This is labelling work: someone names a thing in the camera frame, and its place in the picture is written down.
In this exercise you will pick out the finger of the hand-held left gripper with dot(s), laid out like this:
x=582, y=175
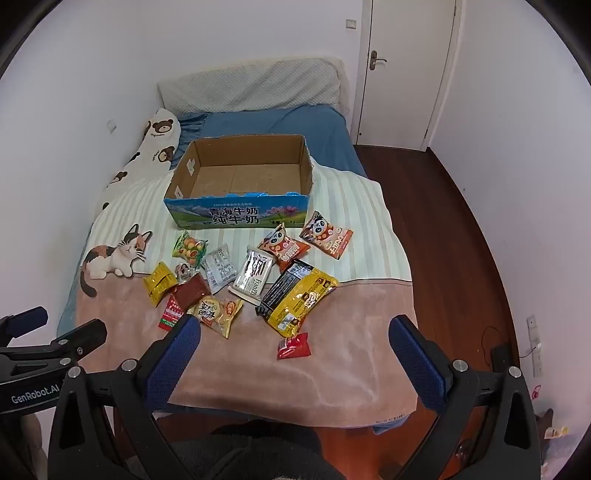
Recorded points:
x=27, y=319
x=83, y=334

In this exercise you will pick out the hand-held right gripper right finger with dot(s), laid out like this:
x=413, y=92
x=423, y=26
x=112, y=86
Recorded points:
x=418, y=364

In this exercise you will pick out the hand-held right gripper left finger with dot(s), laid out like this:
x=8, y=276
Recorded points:
x=173, y=364

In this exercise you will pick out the yellow orange snack packet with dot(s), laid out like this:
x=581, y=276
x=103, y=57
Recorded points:
x=217, y=314

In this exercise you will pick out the cardboard box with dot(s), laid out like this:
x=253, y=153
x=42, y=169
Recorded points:
x=231, y=217

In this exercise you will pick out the orange panda snack packet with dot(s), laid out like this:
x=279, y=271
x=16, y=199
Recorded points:
x=282, y=249
x=328, y=236

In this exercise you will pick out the red green snack packet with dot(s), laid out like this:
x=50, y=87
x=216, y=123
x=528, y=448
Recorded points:
x=170, y=314

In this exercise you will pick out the dark red snack packet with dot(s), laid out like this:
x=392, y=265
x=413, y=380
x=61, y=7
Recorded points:
x=191, y=290

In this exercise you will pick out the black power adapter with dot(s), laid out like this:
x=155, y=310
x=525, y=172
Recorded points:
x=501, y=356

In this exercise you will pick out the small yellow snack packet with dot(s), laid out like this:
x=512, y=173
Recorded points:
x=159, y=281

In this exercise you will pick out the cat printed striped blanket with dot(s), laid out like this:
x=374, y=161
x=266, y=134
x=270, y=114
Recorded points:
x=323, y=369

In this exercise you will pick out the grey white snack packet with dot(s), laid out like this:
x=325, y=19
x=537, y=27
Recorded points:
x=219, y=270

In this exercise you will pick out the silver white snack packet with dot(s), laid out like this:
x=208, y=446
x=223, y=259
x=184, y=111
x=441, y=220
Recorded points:
x=251, y=277

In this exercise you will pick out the white power strip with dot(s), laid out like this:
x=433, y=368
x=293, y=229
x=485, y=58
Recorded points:
x=534, y=346

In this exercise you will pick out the black yellow snack packet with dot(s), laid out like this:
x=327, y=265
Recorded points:
x=295, y=295

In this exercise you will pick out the bear print long pillow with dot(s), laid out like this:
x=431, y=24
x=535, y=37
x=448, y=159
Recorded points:
x=152, y=147

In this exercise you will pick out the blue bed sheet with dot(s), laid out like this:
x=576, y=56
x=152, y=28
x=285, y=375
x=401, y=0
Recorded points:
x=323, y=134

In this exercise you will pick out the white door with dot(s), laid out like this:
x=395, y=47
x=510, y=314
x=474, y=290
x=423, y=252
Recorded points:
x=406, y=92

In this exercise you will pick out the grey textured pillow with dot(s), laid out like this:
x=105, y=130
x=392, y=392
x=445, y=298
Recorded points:
x=249, y=85

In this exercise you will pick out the white wall socket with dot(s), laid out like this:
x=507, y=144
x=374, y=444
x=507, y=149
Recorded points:
x=111, y=125

